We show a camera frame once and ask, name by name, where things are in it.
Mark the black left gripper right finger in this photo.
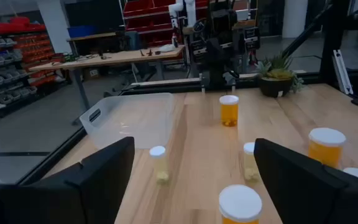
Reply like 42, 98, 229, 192
253, 138, 358, 224

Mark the cardboard box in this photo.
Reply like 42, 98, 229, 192
84, 68, 101, 79

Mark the blue storage bin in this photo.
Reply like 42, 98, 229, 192
67, 25, 98, 39

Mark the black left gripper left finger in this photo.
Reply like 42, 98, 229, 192
0, 136, 135, 224

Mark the wooden workbench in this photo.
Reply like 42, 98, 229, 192
28, 44, 186, 127

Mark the white column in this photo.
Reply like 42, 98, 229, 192
283, 0, 306, 39

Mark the silver aluminium extrusion piece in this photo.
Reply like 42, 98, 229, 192
332, 49, 354, 96

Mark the potted succulent plant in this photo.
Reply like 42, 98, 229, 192
255, 52, 305, 98

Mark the clear plastic bin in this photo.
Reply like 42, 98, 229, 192
79, 92, 176, 150

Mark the black overhead station frame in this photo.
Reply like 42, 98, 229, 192
283, 0, 358, 85

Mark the large orange pill bottle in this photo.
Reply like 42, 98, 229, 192
219, 95, 239, 128
218, 184, 264, 224
308, 127, 347, 170

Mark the red bin shelving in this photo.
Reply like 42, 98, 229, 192
122, 0, 211, 47

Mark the storage rack with bins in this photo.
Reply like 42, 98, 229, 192
0, 17, 70, 118

